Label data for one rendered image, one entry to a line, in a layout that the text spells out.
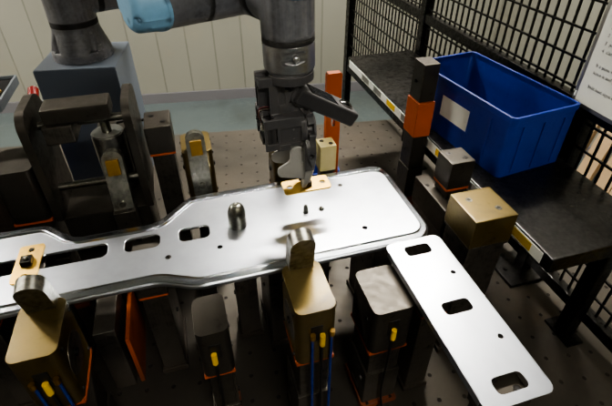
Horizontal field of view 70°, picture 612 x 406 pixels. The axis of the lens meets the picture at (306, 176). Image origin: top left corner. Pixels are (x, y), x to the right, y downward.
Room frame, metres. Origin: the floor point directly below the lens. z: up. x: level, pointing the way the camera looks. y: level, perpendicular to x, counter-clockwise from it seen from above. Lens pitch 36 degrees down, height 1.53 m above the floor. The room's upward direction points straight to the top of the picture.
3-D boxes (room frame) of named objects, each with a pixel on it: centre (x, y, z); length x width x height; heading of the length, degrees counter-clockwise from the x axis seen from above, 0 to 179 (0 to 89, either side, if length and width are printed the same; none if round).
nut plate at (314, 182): (0.62, 0.00, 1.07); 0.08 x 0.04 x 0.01; 106
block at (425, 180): (0.68, -0.26, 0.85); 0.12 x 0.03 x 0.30; 16
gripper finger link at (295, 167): (0.59, 0.02, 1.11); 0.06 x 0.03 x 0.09; 106
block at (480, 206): (0.57, -0.30, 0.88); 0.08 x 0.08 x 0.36; 16
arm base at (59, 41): (1.16, 0.60, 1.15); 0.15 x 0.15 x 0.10
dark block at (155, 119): (0.76, 0.29, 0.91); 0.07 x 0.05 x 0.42; 16
